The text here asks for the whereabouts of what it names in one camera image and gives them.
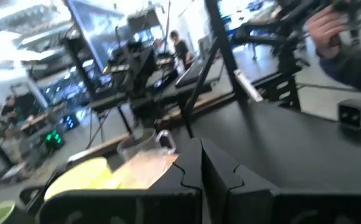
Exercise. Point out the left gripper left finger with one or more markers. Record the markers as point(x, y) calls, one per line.
point(188, 168)

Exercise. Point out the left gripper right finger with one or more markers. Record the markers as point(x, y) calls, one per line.
point(221, 171)

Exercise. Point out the clear plastic cup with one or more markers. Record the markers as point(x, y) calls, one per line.
point(137, 144)

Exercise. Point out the yellow plastic cup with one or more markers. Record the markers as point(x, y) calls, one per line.
point(77, 179)

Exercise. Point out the person's forearm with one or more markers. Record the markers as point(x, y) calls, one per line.
point(354, 71)

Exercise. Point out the wooden cutting board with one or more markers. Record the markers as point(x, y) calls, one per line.
point(149, 171)

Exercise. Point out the wooden table side board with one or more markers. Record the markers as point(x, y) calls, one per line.
point(205, 104)

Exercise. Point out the black keyboard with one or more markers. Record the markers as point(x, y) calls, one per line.
point(191, 73)

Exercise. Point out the grey desk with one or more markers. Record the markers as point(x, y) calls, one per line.
point(218, 71)

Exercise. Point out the person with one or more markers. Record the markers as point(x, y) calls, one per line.
point(9, 109)
point(182, 49)

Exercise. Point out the green lit device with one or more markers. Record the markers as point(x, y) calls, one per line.
point(54, 140)

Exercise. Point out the large display screen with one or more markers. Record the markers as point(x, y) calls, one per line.
point(99, 34)

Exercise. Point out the person's hand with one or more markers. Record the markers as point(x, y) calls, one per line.
point(323, 31)

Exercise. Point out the black metal table frame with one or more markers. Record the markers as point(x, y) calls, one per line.
point(224, 46)

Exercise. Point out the black camera box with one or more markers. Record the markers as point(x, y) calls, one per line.
point(354, 113)

